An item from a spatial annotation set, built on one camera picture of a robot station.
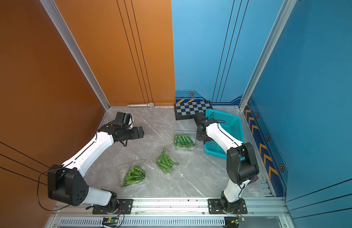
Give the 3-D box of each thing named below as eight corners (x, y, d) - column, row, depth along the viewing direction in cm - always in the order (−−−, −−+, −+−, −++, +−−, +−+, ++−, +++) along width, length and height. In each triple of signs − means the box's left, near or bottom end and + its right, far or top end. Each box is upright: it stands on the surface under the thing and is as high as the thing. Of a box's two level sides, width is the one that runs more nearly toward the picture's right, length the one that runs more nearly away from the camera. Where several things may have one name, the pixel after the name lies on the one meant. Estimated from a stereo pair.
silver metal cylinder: (128, 107, 124) (127, 105, 121) (129, 105, 126) (128, 102, 123) (153, 107, 124) (153, 105, 121) (154, 105, 126) (153, 102, 123)
